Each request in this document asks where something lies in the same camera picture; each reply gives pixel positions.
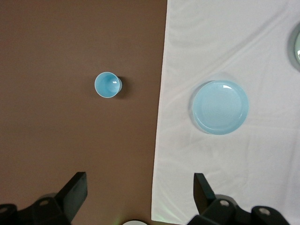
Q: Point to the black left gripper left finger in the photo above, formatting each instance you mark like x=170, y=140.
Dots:
x=70, y=197

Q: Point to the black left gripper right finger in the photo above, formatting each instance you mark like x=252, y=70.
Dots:
x=204, y=199

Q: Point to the small blue cup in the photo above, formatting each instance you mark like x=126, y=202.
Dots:
x=106, y=85

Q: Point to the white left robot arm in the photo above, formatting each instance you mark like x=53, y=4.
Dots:
x=134, y=222

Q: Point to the light blue plate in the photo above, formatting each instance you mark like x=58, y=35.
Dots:
x=220, y=107

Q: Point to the pale green plate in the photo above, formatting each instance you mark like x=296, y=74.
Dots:
x=295, y=47

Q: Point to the white tablecloth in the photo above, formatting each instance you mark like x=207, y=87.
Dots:
x=211, y=164

